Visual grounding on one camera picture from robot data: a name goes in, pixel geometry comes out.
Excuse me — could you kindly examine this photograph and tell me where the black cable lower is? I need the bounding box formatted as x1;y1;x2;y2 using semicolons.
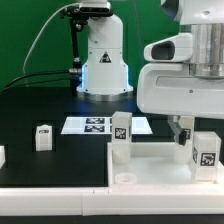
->
0;78;73;94

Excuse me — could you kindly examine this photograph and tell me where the white square table top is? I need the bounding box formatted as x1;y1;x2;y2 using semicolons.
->
106;141;224;188

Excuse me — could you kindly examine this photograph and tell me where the white front fence bar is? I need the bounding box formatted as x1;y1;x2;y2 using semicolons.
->
0;185;224;216

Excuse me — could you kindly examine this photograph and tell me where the black camera stand pole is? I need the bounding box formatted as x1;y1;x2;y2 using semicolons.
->
70;19;82;90

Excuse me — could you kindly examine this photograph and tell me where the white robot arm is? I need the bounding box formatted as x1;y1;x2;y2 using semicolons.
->
78;0;224;139

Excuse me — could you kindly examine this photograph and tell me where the black cable upper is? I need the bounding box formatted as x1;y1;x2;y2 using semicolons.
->
4;70;73;89

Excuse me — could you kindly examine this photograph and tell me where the black cable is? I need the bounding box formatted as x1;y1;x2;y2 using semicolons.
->
4;70;73;89
0;78;73;94

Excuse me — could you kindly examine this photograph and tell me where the white fence bar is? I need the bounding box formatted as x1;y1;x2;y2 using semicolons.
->
216;161;224;185
0;185;224;216

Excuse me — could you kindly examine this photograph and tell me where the white base sheet with tag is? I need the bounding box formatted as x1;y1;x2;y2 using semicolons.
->
61;117;152;135

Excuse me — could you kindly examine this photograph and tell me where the white right fence bar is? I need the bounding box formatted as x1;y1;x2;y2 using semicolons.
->
216;161;224;185

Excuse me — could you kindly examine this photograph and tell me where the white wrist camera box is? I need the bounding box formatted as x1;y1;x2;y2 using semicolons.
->
144;33;193;62

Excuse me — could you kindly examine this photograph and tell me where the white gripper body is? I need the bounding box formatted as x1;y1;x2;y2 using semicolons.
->
137;63;224;119

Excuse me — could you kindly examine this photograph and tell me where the grey camera cable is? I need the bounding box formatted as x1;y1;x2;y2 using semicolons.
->
21;2;81;88

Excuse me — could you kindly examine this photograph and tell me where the grey camera on stand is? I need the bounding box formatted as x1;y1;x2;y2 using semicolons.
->
60;0;113;17

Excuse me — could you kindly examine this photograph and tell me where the white left fence stub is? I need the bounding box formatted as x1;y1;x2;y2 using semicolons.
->
0;146;6;169

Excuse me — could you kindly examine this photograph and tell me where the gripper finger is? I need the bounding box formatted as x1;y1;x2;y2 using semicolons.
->
168;116;187;146

